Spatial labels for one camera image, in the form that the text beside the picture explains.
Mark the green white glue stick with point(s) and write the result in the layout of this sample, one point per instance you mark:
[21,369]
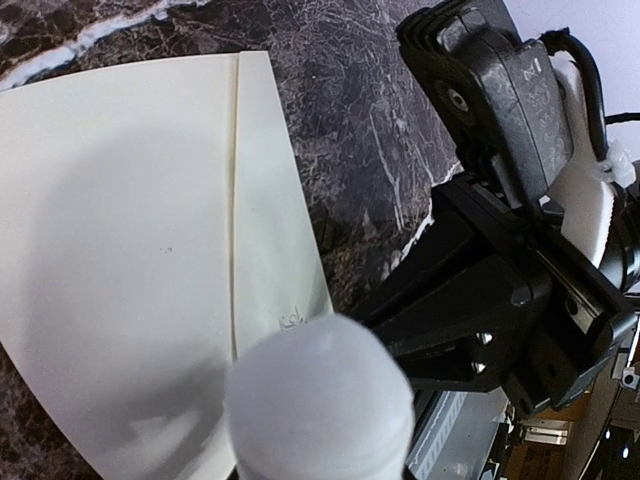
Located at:
[324,400]

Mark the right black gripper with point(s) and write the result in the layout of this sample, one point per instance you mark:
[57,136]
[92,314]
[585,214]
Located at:
[514,306]

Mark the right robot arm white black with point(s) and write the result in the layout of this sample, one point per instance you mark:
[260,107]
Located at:
[620,264]

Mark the white slotted cable duct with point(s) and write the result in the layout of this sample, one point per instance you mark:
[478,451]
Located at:
[435,434]

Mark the cream paper envelope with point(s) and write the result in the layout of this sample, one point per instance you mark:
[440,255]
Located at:
[153,228]

